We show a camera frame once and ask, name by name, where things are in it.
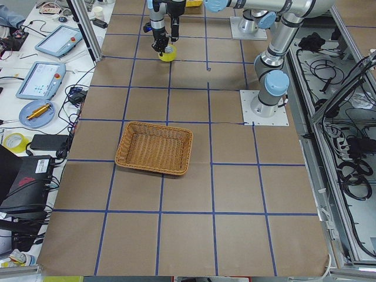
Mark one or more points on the blue plate with brass part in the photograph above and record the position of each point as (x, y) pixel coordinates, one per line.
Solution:
(37, 113)

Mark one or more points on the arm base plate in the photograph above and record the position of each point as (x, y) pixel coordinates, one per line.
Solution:
(243, 29)
(257, 114)

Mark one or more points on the teach pendant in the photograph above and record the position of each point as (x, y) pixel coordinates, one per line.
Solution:
(42, 81)
(60, 42)

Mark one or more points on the black computer box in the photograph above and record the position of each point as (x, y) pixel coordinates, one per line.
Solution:
(25, 183)

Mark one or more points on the upper teach pendant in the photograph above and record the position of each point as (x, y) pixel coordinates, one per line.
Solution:
(60, 42)

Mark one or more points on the aluminium frame post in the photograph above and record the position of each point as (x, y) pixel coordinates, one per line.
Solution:
(80, 16)

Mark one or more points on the white paper cup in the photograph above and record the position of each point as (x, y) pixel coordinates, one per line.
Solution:
(98, 13)

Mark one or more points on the black power adapter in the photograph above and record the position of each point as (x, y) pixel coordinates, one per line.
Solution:
(48, 142)

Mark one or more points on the brown wicker basket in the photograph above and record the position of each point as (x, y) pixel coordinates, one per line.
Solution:
(155, 148)

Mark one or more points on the spare yellow tape roll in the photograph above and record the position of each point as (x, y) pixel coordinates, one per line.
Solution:
(16, 142)

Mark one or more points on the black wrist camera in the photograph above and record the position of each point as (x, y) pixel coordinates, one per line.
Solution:
(147, 28)

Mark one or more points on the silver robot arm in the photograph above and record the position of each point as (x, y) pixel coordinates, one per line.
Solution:
(268, 65)
(157, 12)

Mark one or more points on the lower teach pendant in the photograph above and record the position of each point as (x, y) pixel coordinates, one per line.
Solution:
(42, 81)

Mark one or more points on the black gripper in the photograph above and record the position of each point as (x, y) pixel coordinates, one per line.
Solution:
(175, 10)
(158, 36)

